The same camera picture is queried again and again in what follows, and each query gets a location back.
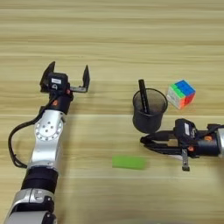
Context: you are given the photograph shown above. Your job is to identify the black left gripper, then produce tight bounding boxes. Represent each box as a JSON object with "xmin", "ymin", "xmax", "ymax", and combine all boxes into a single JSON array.
[{"xmin": 39, "ymin": 60, "xmax": 90, "ymax": 115}]

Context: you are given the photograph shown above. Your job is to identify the green eraser block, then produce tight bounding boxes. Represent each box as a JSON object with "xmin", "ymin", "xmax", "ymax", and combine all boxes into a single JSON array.
[{"xmin": 112, "ymin": 155, "xmax": 147, "ymax": 171}]

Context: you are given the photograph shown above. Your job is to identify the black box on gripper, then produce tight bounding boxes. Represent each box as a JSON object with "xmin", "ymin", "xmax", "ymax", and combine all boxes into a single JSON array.
[
  {"xmin": 47, "ymin": 73, "xmax": 69, "ymax": 90},
  {"xmin": 174, "ymin": 118, "xmax": 197, "ymax": 139}
]

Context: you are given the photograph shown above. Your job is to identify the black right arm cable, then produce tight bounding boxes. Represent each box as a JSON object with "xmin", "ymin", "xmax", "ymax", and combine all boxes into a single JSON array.
[{"xmin": 206, "ymin": 123, "xmax": 224, "ymax": 133}]

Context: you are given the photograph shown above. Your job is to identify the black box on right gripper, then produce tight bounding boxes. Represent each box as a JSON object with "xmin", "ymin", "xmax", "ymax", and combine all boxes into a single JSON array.
[{"xmin": 174, "ymin": 118, "xmax": 197, "ymax": 139}]

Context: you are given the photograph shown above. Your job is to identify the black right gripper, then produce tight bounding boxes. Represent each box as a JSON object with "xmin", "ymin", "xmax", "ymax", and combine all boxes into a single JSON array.
[{"xmin": 139, "ymin": 130, "xmax": 220, "ymax": 172}]

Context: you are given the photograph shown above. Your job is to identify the black mesh pen cup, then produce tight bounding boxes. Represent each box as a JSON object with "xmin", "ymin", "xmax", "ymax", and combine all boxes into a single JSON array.
[{"xmin": 132, "ymin": 87, "xmax": 169, "ymax": 134}]

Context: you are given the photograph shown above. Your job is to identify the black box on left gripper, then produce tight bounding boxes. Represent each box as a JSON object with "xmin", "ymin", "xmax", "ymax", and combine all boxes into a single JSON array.
[{"xmin": 47, "ymin": 73, "xmax": 69, "ymax": 90}]

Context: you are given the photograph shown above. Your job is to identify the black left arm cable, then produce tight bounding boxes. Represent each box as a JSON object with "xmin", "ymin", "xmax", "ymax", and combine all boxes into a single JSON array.
[{"xmin": 7, "ymin": 100, "xmax": 56, "ymax": 169}]

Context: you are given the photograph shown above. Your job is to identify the black marker pen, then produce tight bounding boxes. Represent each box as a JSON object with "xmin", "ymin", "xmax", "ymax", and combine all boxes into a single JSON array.
[{"xmin": 137, "ymin": 79, "xmax": 151, "ymax": 115}]

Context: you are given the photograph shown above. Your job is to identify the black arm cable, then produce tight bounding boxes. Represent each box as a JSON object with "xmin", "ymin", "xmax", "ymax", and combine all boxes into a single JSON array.
[
  {"xmin": 206, "ymin": 123, "xmax": 224, "ymax": 133},
  {"xmin": 7, "ymin": 100, "xmax": 56, "ymax": 169}
]

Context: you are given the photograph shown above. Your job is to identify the colourful puzzle cube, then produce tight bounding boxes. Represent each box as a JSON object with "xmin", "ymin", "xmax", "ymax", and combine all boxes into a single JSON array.
[{"xmin": 165, "ymin": 79, "xmax": 197, "ymax": 110}]

